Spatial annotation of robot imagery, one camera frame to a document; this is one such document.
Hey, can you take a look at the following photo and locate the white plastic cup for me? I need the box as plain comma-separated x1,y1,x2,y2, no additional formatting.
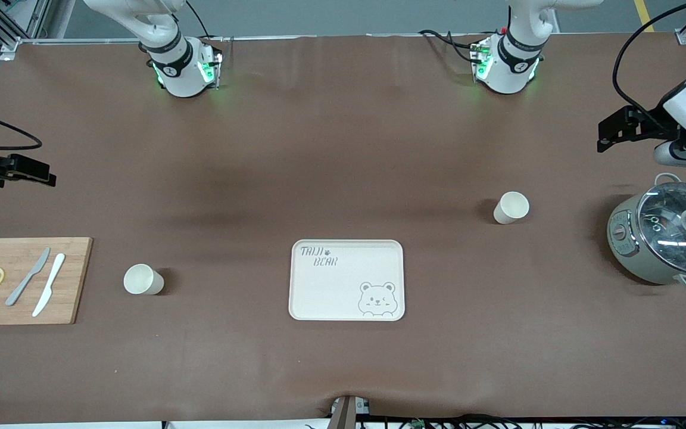
493,191,530,225
123,263,165,296

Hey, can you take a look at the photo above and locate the beige bear print tray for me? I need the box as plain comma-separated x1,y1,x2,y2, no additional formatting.
288,239,406,322

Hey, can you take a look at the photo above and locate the glass pot lid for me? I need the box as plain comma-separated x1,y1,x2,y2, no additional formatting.
637,182,686,276

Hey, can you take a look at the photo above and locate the grey plastic knife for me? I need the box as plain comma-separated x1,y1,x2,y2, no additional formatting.
5,247,51,307

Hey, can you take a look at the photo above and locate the white plastic knife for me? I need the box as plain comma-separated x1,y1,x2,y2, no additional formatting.
32,253,66,318

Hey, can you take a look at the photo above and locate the grey electric cooking pot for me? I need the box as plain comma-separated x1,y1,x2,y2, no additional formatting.
607,173,686,293

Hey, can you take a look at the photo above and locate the wooden cutting board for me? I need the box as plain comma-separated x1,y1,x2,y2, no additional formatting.
0,237,93,326

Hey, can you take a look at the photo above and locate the brown table cover mat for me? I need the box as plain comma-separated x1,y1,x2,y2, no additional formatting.
0,33,686,425

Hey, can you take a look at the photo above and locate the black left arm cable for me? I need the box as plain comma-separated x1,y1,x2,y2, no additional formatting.
612,0,686,126

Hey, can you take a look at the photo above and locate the aluminium frame profile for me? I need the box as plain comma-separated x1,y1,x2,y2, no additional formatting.
0,0,52,57

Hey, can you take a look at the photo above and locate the black left base cable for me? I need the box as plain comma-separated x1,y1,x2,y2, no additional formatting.
419,29,501,65

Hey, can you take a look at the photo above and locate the black base cable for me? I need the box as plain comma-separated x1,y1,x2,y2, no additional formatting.
419,29,501,65
185,0,210,38

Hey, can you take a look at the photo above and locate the black right base cable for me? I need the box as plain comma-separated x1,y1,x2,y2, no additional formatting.
185,0,210,38

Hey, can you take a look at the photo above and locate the aluminium camera post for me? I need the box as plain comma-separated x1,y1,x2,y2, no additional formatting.
327,394,372,429

